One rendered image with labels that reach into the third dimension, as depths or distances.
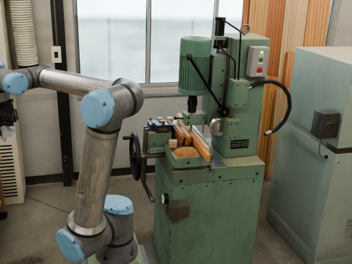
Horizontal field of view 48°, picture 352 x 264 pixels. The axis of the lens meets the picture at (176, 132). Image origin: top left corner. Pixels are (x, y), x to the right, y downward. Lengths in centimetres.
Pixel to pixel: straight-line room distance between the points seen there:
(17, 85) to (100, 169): 54
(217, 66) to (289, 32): 168
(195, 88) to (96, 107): 106
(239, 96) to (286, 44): 170
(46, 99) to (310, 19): 246
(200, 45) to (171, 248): 122
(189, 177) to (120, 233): 69
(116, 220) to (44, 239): 149
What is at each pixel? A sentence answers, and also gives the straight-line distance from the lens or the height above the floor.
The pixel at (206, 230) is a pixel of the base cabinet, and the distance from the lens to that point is 249.
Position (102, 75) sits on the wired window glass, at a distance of 354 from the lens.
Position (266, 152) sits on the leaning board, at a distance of 390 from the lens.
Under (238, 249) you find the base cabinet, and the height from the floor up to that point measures 19.
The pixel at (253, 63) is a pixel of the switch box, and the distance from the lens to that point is 221.
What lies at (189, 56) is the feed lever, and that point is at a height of 143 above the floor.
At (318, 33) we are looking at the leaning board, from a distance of 400.
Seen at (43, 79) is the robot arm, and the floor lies 140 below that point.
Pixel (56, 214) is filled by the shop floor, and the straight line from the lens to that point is 337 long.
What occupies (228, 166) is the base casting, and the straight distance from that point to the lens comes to 232.
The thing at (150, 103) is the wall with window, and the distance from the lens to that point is 361.
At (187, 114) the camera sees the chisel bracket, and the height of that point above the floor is 107.
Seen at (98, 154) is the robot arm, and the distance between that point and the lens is 133.
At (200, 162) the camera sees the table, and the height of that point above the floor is 86.
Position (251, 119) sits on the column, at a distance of 238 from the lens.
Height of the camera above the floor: 182
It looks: 22 degrees down
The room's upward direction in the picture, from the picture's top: 3 degrees clockwise
